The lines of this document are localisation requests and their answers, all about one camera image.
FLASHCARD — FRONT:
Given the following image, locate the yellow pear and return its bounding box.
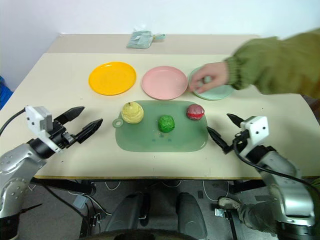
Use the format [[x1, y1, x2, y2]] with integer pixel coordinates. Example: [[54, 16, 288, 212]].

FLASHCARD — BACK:
[[121, 101, 145, 124]]

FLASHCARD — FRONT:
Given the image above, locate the olive green trouser leg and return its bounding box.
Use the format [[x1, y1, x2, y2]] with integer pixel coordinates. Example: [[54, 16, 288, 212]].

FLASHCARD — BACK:
[[237, 201, 280, 238]]

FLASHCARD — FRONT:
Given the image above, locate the green vegetable toy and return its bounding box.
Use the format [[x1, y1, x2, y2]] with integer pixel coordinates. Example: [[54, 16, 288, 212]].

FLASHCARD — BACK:
[[158, 114, 176, 134]]

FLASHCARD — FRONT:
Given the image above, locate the person's white shoe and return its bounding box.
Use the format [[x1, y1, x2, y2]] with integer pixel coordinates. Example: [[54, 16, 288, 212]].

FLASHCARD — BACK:
[[217, 196, 241, 210]]

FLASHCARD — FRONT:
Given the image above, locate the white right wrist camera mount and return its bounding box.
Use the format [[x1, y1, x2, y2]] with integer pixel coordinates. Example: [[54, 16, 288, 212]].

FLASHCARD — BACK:
[[239, 115, 270, 146]]

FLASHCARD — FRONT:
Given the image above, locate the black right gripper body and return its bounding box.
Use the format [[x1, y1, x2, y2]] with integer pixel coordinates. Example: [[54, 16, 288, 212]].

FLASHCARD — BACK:
[[223, 131, 252, 155]]

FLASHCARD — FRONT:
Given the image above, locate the pink plate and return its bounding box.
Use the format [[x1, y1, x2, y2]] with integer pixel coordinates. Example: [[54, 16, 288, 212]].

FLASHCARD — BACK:
[[141, 65, 189, 101]]

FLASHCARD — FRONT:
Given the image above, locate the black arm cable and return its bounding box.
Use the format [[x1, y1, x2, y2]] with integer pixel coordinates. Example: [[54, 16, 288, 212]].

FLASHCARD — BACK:
[[0, 109, 27, 137], [232, 137, 320, 198]]

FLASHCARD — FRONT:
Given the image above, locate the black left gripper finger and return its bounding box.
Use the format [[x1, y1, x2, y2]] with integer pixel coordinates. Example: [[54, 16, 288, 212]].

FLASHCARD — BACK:
[[53, 106, 86, 125], [74, 118, 104, 145]]

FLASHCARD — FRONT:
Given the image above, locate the green cutting board mat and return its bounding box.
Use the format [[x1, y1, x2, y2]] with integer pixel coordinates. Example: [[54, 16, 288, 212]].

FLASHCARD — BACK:
[[112, 100, 209, 153]]

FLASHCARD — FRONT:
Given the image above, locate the red round fruit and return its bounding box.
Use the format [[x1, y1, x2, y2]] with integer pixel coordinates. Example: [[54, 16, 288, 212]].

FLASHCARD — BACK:
[[186, 103, 206, 122]]

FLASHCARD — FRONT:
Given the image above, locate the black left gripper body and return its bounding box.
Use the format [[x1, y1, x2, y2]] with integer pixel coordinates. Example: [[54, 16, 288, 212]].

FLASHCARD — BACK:
[[48, 119, 79, 150]]

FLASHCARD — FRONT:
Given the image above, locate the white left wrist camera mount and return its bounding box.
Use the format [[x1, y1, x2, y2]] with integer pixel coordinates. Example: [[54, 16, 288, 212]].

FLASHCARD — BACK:
[[24, 105, 62, 153]]

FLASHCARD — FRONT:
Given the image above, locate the person's bare hand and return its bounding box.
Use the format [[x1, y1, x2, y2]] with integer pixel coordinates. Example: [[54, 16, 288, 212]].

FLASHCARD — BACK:
[[187, 61, 230, 93]]

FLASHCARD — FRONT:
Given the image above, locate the yellow plate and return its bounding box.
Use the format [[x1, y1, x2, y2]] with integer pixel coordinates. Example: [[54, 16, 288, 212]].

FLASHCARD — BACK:
[[88, 61, 138, 96]]

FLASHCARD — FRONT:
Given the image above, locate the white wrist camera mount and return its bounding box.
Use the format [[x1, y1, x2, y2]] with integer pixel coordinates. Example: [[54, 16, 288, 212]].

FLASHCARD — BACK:
[[24, 105, 62, 153], [239, 115, 270, 146]]

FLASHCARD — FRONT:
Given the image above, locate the teal plastic wrapped packet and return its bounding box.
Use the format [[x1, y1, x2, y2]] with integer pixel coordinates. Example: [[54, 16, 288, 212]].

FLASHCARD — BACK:
[[126, 30, 166, 49]]

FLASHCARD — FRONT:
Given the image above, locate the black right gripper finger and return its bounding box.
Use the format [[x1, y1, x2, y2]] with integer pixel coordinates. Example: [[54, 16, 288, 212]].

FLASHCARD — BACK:
[[206, 126, 231, 153], [226, 113, 245, 130]]

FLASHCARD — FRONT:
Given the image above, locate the light green plate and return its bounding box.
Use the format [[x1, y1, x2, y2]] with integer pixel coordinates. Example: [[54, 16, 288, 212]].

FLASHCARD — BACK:
[[187, 66, 235, 101]]

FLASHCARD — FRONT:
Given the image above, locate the olive green jacket sleeve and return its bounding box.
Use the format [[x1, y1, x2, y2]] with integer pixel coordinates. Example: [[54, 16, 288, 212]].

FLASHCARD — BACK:
[[223, 27, 320, 99]]

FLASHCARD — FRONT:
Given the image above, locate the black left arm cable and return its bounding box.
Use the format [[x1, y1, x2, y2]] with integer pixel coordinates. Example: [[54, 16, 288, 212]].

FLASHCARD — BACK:
[[0, 109, 27, 137]]

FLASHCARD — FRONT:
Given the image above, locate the blue object at edge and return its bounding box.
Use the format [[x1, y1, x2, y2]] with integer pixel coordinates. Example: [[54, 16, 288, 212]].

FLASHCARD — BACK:
[[0, 75, 14, 111]]

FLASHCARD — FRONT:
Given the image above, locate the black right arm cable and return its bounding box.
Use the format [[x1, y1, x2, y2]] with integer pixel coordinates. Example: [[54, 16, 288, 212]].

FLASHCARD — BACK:
[[232, 137, 320, 198]]

